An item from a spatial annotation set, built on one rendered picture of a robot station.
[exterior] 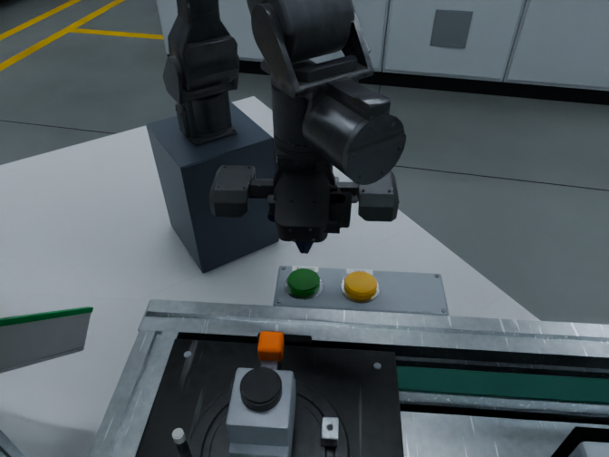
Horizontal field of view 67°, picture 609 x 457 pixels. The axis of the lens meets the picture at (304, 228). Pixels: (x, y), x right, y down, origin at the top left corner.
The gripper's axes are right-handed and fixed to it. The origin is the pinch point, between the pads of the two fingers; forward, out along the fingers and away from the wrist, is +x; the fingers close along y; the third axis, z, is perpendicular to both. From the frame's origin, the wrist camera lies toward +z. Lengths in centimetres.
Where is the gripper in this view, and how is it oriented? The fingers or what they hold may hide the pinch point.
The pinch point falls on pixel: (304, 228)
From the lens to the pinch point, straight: 51.1
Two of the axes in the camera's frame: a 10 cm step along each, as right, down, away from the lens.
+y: 10.0, 0.3, -0.4
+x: 0.0, 7.5, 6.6
